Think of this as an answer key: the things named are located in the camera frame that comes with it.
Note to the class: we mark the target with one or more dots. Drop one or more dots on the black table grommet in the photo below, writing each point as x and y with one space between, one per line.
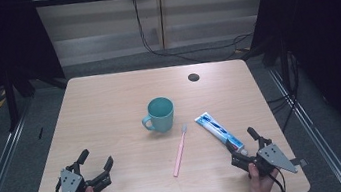
193 77

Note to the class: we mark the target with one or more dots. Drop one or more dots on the teal cup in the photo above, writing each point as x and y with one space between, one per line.
162 122

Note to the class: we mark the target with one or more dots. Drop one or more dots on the small black tape piece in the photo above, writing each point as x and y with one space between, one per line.
40 133

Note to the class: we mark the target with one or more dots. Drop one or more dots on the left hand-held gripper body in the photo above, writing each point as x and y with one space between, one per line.
70 187

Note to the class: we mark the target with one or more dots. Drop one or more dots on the blue and white toothpaste tube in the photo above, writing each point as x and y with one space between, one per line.
215 128

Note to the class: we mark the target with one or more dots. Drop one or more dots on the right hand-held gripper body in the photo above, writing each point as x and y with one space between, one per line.
274 157

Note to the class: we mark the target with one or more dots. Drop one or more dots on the pink toothbrush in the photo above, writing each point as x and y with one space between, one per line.
179 152

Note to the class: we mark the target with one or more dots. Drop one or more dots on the black metal stand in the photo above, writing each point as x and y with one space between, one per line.
11 104
283 60

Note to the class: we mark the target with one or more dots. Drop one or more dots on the person's right hand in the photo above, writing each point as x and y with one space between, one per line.
258 188

